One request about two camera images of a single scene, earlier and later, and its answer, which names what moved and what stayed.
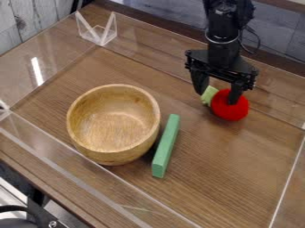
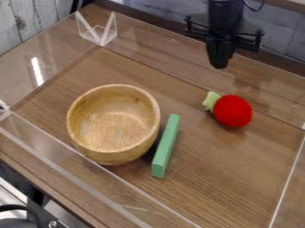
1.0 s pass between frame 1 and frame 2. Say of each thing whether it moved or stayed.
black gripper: moved
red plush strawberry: moved
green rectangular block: stayed
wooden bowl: stayed
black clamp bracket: stayed
